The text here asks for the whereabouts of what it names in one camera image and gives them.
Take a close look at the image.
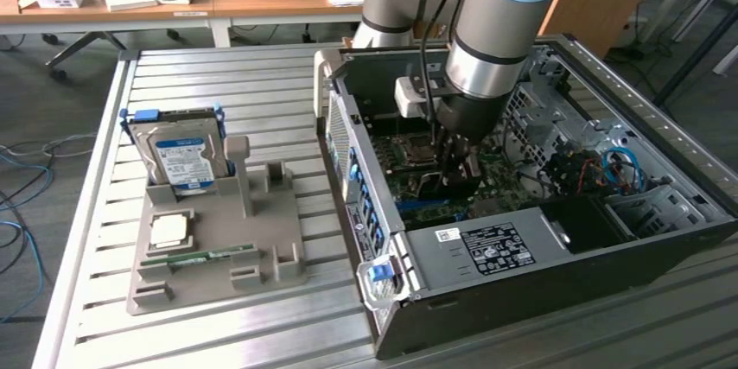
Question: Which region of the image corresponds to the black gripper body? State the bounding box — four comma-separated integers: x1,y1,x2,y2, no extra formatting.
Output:
435,92,509,144

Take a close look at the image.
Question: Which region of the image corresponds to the metal CPU socket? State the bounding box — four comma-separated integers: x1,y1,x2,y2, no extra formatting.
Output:
389,135,440,168

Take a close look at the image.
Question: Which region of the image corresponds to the green motherboard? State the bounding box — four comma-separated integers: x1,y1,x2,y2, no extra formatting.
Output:
368,133,548,232

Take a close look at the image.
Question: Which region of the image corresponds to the blue expansion slot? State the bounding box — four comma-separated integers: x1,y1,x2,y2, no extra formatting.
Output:
396,199,452,212

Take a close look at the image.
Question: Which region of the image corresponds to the perforated metal disk bay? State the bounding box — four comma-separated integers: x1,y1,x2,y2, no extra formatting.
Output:
505,51,577,158

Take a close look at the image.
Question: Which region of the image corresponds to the grey power supply unit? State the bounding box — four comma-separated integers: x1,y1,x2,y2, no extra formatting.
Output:
402,207,572,292

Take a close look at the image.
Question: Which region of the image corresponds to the blue case latch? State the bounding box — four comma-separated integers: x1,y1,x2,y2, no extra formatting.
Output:
368,258,394,284

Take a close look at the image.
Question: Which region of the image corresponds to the slanted metal disk bay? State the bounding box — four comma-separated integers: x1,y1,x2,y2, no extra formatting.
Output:
604,185,708,241

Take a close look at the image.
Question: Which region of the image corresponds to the black and grey PC case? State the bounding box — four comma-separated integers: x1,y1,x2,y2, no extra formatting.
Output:
312,34,738,361

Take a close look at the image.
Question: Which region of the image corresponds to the grey plastic parts rack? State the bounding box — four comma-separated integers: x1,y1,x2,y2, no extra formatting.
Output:
124,135,309,317

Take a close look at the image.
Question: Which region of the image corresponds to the hard disk in blue carrier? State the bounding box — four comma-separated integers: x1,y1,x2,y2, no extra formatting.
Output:
118,103,234,197

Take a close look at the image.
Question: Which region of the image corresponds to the green RAM stick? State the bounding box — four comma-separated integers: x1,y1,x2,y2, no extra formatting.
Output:
140,244,256,267

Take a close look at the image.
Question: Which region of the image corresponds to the silver CPU chip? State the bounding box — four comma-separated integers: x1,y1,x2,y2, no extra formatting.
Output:
149,214,190,245

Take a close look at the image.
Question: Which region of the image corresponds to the grey desk leg with casters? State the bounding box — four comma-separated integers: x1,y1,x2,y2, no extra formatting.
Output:
43,31,128,81

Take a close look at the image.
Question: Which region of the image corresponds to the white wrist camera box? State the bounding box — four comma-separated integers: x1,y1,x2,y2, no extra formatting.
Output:
394,77,444,118

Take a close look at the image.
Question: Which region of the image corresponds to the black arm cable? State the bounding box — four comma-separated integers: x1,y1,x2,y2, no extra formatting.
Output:
419,0,461,128

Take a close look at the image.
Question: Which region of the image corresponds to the red and black wire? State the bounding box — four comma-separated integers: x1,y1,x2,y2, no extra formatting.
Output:
577,156,613,189

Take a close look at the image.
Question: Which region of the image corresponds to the blue SATA wire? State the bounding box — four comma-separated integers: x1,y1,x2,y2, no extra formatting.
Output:
600,147,647,195

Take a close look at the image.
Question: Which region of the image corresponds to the blue floor cable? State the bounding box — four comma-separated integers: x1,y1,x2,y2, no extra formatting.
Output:
0,150,56,325

